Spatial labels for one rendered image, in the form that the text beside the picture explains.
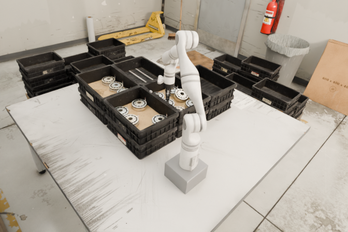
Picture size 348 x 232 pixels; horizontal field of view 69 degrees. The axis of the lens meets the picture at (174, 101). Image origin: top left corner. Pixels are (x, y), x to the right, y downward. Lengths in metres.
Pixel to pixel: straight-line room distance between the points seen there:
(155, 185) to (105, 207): 0.27
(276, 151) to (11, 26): 3.98
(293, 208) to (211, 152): 1.07
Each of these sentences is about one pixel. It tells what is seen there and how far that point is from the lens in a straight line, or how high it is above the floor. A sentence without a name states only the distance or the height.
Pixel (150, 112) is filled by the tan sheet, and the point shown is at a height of 0.83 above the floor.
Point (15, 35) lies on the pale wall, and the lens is 4.62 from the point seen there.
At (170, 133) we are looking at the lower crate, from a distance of 1.60.
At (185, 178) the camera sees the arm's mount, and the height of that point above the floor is 0.80.
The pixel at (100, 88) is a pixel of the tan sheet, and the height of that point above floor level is 0.83.
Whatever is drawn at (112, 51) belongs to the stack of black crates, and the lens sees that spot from 3.28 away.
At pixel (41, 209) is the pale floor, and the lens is 2.34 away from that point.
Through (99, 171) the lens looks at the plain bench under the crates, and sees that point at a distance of 1.52.
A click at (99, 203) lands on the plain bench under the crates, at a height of 0.70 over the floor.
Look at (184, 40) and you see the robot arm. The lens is 1.26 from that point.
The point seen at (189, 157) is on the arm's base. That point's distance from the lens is 1.31.
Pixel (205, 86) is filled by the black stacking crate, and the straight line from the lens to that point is 2.04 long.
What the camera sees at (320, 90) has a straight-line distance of 4.00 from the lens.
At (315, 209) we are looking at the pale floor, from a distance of 2.57.
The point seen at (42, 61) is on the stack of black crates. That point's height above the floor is 0.51.
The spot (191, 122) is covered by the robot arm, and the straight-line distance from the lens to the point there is 1.16.
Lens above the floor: 1.84
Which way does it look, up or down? 34 degrees down
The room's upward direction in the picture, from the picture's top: 5 degrees clockwise
